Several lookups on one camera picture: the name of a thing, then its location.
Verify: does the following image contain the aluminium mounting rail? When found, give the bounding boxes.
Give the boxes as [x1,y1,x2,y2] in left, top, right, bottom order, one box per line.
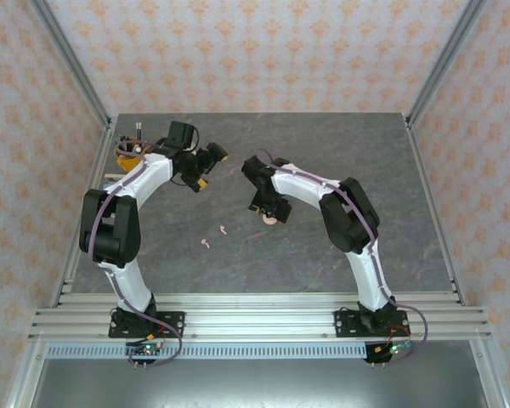
[27,292,493,342]

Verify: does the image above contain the orange pen cup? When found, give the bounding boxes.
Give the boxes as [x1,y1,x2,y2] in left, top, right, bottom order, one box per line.
[115,135,150,171]

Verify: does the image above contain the aluminium frame leg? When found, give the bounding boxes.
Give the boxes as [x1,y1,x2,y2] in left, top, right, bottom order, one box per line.
[6,339,48,408]
[469,339,510,408]

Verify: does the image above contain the aluminium frame post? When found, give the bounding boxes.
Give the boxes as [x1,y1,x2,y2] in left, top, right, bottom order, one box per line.
[27,0,114,131]
[405,0,490,128]

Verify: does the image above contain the grey metal shelf panel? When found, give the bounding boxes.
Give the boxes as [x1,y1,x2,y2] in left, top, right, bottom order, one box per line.
[29,359,494,408]

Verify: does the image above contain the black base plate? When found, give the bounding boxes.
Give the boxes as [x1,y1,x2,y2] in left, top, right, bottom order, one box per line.
[108,310,186,339]
[333,309,410,339]

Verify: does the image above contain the aluminium table side rail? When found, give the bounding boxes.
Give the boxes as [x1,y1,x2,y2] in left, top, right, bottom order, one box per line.
[405,118,468,307]
[48,122,116,309]

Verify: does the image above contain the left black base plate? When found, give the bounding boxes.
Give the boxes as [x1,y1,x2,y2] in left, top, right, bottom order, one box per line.
[108,310,186,339]

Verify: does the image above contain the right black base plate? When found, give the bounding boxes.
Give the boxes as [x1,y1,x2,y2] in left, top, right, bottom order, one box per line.
[333,309,410,339]

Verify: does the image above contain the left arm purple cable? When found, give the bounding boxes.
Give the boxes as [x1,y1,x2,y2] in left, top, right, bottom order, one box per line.
[87,142,186,369]

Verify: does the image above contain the slotted grey cable duct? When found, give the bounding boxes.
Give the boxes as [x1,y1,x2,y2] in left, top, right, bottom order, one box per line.
[45,344,377,360]

